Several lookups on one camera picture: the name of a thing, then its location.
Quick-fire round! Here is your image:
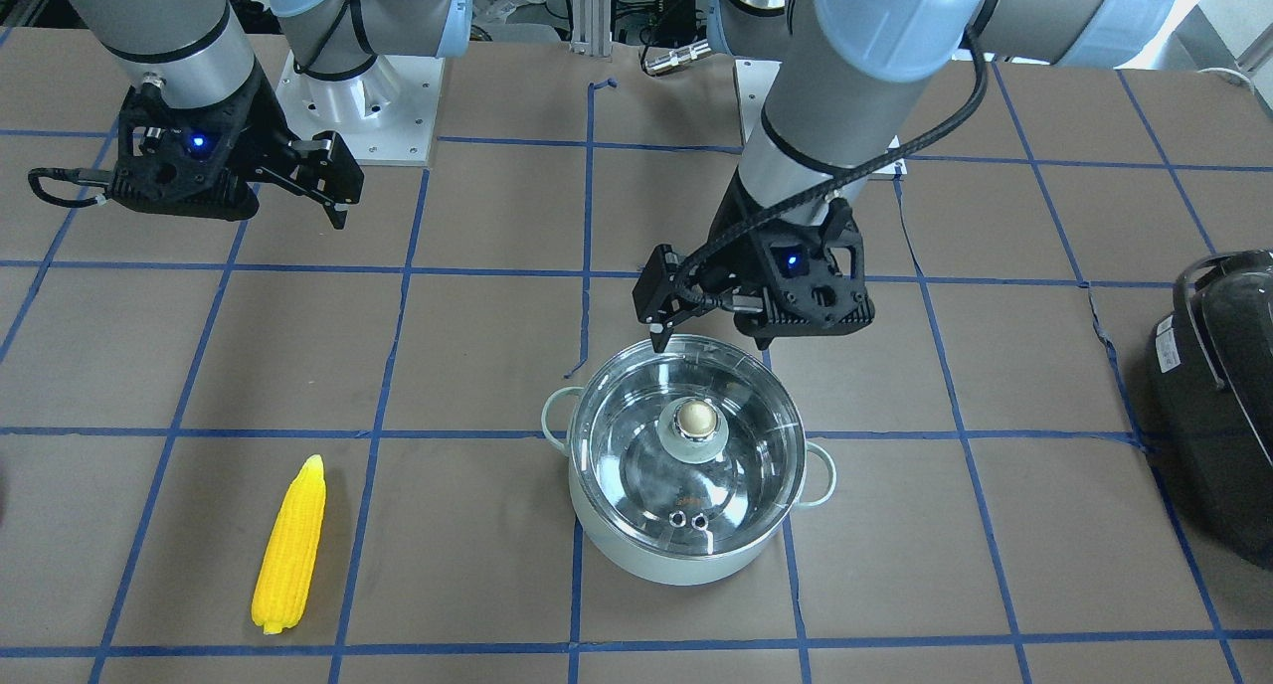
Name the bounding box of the glass pot lid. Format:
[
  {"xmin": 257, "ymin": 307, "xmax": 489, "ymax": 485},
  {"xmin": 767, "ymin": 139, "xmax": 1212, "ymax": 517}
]
[{"xmin": 575, "ymin": 335, "xmax": 807, "ymax": 550}]

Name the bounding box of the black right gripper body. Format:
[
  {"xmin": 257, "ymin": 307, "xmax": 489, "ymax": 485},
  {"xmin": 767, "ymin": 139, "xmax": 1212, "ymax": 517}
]
[{"xmin": 104, "ymin": 64, "xmax": 299, "ymax": 219}]

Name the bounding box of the aluminium frame post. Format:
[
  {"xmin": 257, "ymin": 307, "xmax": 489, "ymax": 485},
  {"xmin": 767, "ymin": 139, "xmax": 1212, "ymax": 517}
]
[{"xmin": 569, "ymin": 0, "xmax": 614, "ymax": 60}]

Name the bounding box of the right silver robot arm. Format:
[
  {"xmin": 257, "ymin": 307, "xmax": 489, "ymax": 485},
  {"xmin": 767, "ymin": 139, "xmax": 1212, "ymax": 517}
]
[{"xmin": 28, "ymin": 0, "xmax": 472, "ymax": 231}]

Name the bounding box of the black rice cooker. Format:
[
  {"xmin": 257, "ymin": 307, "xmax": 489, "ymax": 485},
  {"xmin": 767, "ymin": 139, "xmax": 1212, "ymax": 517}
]
[{"xmin": 1147, "ymin": 250, "xmax": 1272, "ymax": 569}]

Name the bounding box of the yellow plastic corn cob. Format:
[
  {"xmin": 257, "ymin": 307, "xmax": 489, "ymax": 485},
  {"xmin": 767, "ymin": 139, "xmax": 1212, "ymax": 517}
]
[{"xmin": 251, "ymin": 453, "xmax": 327, "ymax": 636}]

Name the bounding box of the pale green electric pot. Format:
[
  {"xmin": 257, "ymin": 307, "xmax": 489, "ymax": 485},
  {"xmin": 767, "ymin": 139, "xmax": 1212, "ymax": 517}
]
[{"xmin": 541, "ymin": 332, "xmax": 838, "ymax": 587}]

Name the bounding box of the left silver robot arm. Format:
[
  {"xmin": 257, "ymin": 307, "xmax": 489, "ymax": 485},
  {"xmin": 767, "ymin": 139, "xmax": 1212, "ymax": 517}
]
[{"xmin": 633, "ymin": 0, "xmax": 1174, "ymax": 352}]

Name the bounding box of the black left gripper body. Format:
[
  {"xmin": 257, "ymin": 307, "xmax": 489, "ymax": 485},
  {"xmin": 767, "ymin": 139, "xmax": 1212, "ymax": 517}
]
[{"xmin": 708, "ymin": 197, "xmax": 876, "ymax": 349}]

